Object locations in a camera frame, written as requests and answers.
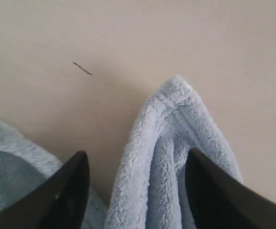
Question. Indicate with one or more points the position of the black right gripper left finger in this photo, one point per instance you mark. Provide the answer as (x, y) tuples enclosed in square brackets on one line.
[(59, 203)]

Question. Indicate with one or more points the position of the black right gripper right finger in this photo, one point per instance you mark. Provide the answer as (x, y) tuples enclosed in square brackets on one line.
[(219, 201)]

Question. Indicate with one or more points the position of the light blue terry towel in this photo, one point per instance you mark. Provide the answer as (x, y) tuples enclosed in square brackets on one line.
[(149, 190)]

